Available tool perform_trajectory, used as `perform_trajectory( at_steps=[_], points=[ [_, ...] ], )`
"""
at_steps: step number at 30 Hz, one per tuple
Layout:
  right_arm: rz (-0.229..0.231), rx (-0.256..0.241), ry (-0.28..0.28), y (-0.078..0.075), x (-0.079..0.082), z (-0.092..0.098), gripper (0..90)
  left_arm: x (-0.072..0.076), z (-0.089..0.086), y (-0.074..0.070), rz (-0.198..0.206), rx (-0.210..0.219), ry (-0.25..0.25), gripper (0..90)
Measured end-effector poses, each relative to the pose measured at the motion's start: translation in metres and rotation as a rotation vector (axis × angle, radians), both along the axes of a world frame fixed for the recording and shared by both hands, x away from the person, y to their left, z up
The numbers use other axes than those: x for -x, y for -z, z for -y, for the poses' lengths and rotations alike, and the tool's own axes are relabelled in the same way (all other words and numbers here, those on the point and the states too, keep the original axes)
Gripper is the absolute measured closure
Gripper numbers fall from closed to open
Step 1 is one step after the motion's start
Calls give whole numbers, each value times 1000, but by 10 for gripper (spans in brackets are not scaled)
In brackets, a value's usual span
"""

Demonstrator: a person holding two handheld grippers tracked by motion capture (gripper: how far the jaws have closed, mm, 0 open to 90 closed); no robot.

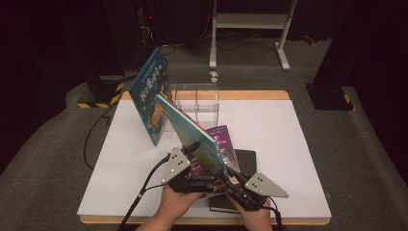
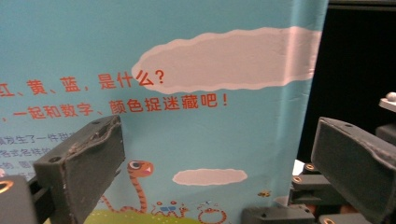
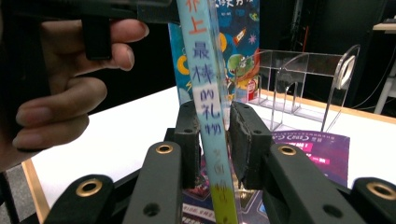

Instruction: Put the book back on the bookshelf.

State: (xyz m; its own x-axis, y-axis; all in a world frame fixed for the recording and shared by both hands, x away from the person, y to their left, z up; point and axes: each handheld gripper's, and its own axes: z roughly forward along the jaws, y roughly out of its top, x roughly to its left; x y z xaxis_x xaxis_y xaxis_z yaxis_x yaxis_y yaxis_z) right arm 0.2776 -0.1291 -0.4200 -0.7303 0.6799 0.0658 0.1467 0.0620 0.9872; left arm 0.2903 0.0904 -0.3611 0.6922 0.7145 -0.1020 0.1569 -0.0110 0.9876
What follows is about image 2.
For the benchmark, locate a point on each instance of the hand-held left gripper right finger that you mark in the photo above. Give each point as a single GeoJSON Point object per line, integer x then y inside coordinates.
{"type": "Point", "coordinates": [351, 165]}

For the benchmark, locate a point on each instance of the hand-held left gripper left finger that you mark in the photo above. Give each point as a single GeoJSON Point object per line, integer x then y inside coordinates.
{"type": "Point", "coordinates": [87, 161]}

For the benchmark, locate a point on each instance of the light blue green picture book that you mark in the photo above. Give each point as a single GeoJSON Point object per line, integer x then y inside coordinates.
{"type": "Point", "coordinates": [218, 140]}

